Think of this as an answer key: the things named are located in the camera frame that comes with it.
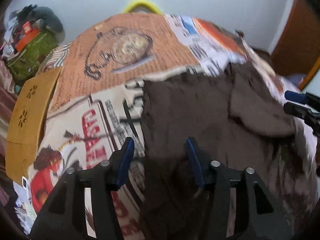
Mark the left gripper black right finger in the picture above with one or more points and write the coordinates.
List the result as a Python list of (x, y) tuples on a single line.
[(258, 214)]

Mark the dark brown garment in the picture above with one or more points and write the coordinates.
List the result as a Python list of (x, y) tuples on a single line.
[(235, 119)]

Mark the orange box in bag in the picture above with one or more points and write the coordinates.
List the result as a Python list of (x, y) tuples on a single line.
[(28, 34)]

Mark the grey plush toy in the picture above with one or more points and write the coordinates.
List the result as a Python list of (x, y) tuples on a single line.
[(43, 17)]

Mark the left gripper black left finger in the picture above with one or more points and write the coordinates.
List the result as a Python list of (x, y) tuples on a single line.
[(63, 214)]

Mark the newspaper print bedspread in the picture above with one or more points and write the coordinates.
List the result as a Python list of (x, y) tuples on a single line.
[(98, 99)]

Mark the green fabric storage bag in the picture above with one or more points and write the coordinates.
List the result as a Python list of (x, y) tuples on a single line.
[(26, 63)]

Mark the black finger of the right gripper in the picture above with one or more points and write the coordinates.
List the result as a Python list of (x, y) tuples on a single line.
[(305, 99), (311, 119)]

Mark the wooden door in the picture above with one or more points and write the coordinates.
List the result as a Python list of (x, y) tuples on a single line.
[(298, 47)]

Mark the yellow curved tube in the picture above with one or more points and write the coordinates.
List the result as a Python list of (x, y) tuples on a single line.
[(142, 6)]

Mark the brown cardboard box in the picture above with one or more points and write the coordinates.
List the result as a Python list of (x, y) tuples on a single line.
[(26, 126)]

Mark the small white charger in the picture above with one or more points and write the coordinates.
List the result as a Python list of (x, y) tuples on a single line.
[(24, 182)]

